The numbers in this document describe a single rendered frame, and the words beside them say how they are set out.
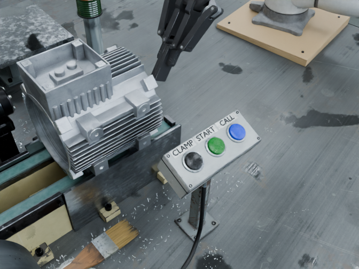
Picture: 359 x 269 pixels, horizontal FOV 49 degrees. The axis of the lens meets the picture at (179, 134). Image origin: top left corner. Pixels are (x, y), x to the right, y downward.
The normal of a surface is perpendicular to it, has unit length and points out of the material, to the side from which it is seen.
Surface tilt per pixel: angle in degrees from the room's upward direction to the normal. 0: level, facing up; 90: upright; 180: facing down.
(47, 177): 90
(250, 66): 0
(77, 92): 90
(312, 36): 2
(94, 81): 90
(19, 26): 0
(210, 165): 22
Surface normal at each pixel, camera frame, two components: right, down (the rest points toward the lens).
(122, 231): 0.07, -0.69
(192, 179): 0.29, -0.43
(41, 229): 0.66, 0.56
